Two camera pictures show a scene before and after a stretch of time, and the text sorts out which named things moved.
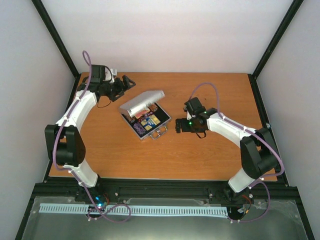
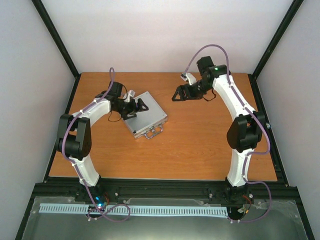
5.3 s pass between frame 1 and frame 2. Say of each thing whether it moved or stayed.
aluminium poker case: moved
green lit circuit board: stayed
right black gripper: moved
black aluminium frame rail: stayed
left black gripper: moved
